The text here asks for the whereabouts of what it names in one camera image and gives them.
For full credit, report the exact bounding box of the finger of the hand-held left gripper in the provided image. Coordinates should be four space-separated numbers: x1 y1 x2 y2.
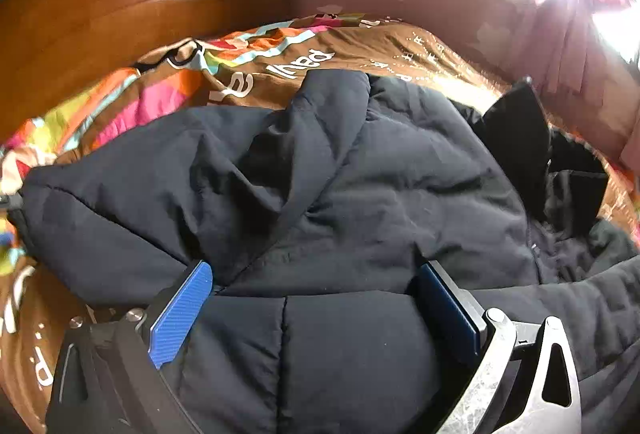
0 194 25 221

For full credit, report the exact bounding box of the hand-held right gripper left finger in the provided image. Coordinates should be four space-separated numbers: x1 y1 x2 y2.
47 260 214 434

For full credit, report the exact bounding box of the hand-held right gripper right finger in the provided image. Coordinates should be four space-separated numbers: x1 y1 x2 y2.
409 260 584 434

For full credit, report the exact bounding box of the dark navy padded jacket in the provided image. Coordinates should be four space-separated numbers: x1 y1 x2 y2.
20 68 640 434

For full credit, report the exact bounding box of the brown wooden headboard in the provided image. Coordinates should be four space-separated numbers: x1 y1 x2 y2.
0 0 292 145

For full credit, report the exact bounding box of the colourful printed blanket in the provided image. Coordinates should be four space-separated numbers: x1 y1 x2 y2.
0 11 640 434

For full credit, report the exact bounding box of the pink tied curtain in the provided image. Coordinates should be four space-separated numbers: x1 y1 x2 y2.
525 0 640 167

